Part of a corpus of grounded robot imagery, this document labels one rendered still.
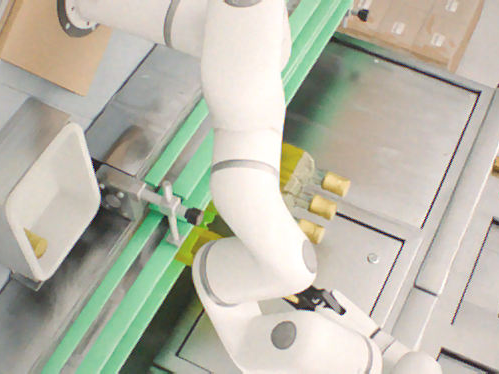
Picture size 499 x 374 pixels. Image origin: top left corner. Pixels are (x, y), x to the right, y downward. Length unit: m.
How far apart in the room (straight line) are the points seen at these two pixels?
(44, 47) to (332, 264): 0.70
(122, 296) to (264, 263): 0.44
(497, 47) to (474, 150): 4.69
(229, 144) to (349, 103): 0.87
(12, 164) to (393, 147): 0.90
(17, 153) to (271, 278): 0.41
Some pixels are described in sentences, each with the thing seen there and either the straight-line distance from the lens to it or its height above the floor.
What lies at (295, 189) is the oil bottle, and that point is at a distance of 1.40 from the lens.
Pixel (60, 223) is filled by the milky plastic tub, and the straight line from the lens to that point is 1.28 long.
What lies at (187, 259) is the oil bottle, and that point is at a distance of 1.36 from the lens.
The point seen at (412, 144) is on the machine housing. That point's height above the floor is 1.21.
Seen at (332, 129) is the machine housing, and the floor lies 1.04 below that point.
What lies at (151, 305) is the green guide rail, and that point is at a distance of 1.36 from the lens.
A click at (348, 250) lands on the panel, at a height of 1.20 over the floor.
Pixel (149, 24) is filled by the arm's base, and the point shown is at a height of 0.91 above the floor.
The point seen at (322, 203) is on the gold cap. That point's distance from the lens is 1.40.
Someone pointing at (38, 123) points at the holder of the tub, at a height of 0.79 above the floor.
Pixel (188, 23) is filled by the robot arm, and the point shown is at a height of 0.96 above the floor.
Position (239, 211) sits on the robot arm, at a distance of 0.90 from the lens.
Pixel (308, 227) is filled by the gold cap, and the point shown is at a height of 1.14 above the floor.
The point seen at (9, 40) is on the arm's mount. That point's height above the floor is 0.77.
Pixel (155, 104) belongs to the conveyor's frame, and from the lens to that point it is 1.36.
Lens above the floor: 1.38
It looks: 15 degrees down
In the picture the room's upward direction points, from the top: 113 degrees clockwise
